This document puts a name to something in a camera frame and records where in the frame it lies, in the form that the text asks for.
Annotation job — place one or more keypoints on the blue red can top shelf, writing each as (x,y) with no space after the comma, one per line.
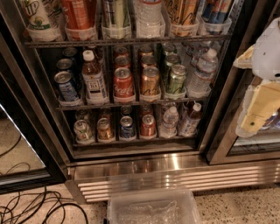
(216,11)

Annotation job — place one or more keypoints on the gold can top shelf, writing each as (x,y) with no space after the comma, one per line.
(182,12)

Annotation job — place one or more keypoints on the open fridge glass door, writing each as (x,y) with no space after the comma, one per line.
(19,110)

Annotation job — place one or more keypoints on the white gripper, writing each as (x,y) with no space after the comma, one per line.
(267,57)

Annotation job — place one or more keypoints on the gold can middle shelf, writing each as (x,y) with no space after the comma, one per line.
(149,81)

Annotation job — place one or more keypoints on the green can middle shelf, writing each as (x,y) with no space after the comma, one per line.
(176,80)

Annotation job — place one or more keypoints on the red coca-cola can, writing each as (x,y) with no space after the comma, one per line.
(123,83)

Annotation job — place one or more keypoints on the stainless fridge bottom grille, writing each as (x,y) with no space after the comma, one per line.
(99,180)

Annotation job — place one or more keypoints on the blue can bottom shelf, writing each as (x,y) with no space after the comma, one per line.
(127,129)

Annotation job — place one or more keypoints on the green striped can top shelf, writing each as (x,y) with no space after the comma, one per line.
(115,13)

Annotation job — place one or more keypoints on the clear plastic bin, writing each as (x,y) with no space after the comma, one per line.
(158,206)

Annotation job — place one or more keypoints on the gold orange can bottom shelf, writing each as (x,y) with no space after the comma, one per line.
(104,129)

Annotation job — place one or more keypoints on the white green 7up can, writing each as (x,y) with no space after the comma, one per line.
(39,14)

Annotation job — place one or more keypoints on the blue pepsi can middle shelf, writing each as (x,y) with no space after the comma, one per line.
(66,86)

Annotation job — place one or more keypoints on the small water bottle bottom shelf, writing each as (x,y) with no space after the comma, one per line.
(168,127)

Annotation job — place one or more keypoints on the orange soda can top shelf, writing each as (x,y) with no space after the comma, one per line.
(79,14)

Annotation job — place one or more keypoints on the water bottle middle shelf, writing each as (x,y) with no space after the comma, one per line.
(199,84)

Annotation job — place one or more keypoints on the iced tea bottle white cap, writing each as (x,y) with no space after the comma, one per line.
(93,76)

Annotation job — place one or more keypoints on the white green can bottom shelf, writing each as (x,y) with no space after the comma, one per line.
(82,130)

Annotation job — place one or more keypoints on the flavoured water bottle bottom shelf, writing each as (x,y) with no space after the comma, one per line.
(190,119)

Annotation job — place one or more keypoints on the red can bottom shelf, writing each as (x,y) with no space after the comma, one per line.
(148,126)

